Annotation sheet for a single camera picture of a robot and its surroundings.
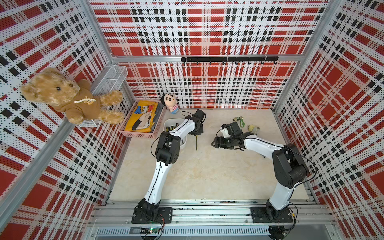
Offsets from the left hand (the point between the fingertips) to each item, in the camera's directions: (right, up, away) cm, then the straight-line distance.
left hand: (199, 130), depth 107 cm
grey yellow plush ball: (+39, +1, -3) cm, 39 cm away
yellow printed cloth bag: (-41, +10, 0) cm, 43 cm away
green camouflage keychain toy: (+33, +5, +6) cm, 34 cm away
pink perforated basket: (-55, +10, +1) cm, 56 cm away
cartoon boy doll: (-22, +22, +1) cm, 31 cm away
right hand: (+13, -8, -14) cm, 20 cm away
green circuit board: (-23, -46, -37) cm, 63 cm away
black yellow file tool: (-2, -8, -5) cm, 9 cm away
